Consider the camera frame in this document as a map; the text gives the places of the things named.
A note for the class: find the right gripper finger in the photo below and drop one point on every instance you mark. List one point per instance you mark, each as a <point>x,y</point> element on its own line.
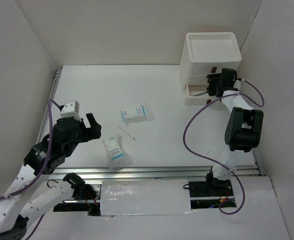
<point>213,77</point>
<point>212,90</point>

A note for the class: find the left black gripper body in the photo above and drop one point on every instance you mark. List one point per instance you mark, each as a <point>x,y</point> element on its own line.
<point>70,149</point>

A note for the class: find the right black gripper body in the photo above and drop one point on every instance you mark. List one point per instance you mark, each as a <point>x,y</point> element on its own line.
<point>219,84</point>

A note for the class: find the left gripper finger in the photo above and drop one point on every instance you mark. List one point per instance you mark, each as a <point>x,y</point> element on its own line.
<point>90,133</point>
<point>91,119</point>

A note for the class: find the white drawer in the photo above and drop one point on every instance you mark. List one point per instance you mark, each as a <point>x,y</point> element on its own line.
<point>191,90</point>
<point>193,79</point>

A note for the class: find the cotton pad packet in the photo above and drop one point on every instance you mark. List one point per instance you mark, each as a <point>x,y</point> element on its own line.
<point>137,114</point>
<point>117,158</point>

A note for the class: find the houndstooth eyeliner pen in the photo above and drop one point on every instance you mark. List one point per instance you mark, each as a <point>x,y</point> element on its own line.
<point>200,94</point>

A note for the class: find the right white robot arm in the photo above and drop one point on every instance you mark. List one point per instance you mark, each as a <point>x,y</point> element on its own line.
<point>243,130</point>

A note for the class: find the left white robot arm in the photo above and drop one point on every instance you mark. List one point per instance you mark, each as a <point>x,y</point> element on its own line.
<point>17,210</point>

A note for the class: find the white drawer organizer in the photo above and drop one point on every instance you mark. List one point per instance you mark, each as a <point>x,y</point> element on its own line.
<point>207,53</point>

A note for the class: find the thin white applicator stick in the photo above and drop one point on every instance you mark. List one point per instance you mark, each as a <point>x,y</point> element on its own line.
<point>132,137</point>

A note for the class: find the white taped cover plate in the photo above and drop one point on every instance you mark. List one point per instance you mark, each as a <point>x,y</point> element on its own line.
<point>144,198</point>

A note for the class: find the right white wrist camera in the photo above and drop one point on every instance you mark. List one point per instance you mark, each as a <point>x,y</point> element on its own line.
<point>238,83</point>

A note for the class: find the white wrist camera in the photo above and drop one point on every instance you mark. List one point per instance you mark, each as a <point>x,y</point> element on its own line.
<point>71,110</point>
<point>238,83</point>

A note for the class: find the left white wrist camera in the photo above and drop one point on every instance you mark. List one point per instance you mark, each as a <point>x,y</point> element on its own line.
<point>71,110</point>

